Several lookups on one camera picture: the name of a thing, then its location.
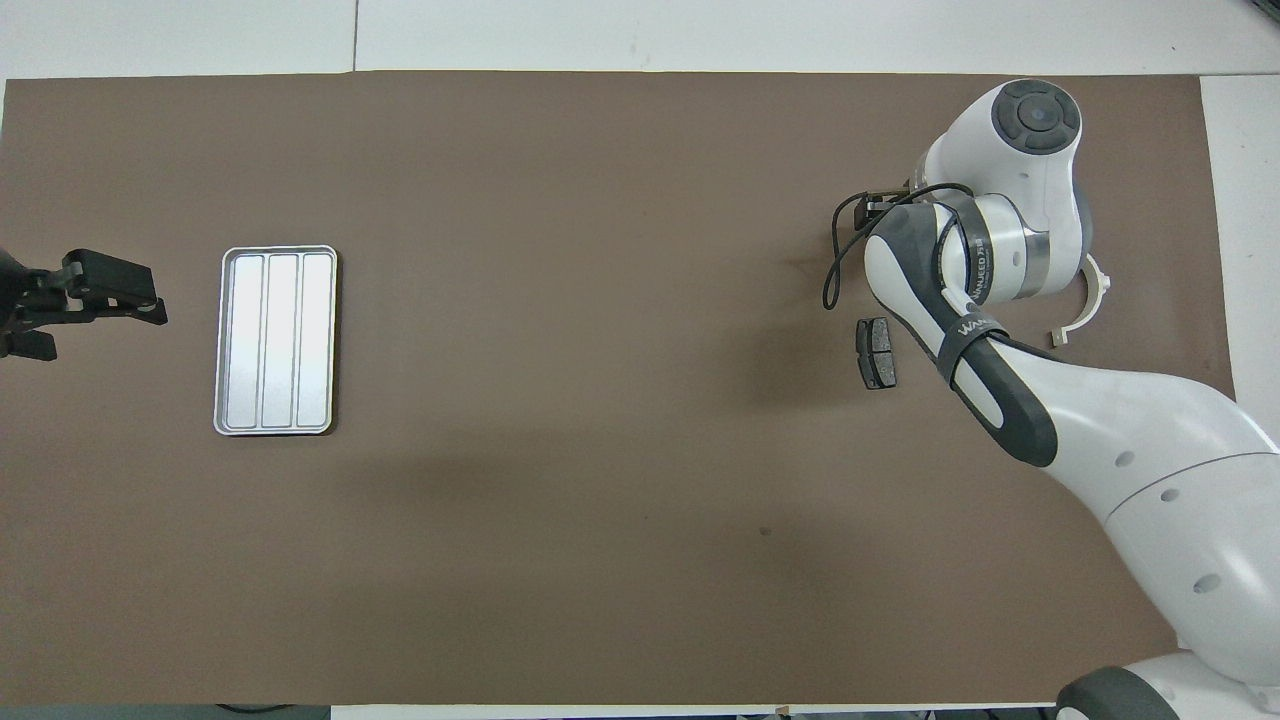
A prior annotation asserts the short dark grey brake pad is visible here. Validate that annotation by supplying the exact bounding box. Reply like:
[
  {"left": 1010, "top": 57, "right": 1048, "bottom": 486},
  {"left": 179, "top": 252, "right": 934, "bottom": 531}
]
[{"left": 855, "top": 317, "right": 898, "bottom": 391}]

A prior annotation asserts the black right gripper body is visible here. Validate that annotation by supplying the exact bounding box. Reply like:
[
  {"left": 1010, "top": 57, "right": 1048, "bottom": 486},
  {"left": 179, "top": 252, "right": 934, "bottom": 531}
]
[{"left": 857, "top": 187, "right": 914, "bottom": 224}]

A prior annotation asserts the silver metal tray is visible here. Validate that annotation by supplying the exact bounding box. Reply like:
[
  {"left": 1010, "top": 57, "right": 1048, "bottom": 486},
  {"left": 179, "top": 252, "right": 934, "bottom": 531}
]
[{"left": 213, "top": 245, "right": 339, "bottom": 437}]

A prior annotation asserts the white semicircular plastic bracket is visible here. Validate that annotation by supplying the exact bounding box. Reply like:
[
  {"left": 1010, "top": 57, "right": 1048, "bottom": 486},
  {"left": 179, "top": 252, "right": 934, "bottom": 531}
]
[{"left": 1047, "top": 255, "right": 1113, "bottom": 348}]

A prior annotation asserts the brown table mat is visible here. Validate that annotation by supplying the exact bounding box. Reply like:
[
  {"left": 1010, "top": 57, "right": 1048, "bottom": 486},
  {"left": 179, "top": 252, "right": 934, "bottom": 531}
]
[{"left": 0, "top": 70, "right": 1271, "bottom": 707}]

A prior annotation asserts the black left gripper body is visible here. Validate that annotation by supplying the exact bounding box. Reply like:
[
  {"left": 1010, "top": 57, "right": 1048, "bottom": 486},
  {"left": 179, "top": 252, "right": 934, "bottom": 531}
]
[{"left": 0, "top": 248, "right": 67, "bottom": 337}]

